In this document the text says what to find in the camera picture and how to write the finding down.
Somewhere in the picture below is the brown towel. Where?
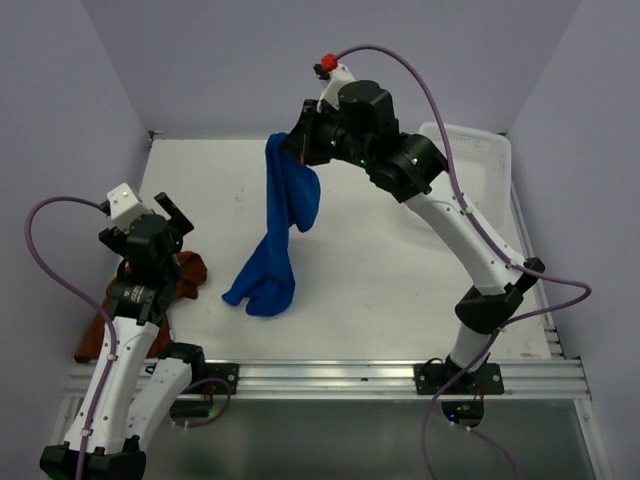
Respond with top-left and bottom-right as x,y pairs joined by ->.
73,251 -> 208,364

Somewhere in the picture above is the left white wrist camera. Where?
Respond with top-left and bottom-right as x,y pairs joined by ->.
106,183 -> 148,230

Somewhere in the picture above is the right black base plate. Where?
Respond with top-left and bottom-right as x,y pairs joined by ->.
413,360 -> 502,397

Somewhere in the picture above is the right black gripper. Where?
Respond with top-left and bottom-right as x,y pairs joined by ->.
279,100 -> 371,170

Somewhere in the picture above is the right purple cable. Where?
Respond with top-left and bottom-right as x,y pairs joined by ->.
334,45 -> 593,480

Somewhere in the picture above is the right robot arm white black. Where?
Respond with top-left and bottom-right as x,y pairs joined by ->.
282,80 -> 545,393

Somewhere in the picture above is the white plastic basket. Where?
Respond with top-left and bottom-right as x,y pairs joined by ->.
445,124 -> 512,234

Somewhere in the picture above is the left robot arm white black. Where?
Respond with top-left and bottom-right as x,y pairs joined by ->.
40,183 -> 208,479

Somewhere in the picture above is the aluminium mounting rail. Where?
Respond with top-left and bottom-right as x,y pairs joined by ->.
63,356 -> 593,401

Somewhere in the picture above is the blue towel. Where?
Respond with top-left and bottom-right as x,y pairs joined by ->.
222,133 -> 321,317

